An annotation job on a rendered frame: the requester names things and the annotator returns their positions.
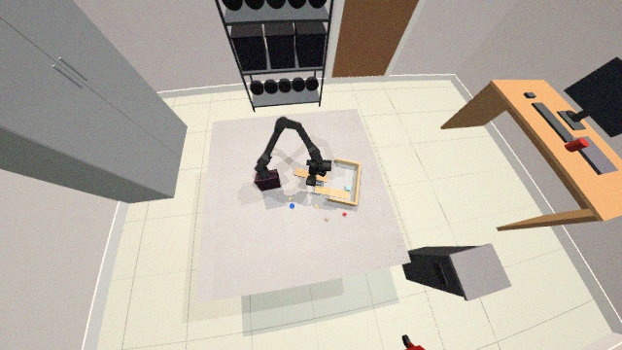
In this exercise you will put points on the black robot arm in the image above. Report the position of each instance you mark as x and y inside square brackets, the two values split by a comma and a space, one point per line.
[316, 163]

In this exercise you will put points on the tan flat strip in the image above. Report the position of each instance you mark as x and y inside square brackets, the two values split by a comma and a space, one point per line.
[322, 190]

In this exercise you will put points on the orange grid-patterned strip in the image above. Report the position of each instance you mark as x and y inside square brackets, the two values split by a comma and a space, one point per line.
[304, 173]

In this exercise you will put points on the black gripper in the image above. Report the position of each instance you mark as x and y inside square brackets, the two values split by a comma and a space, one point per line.
[311, 179]

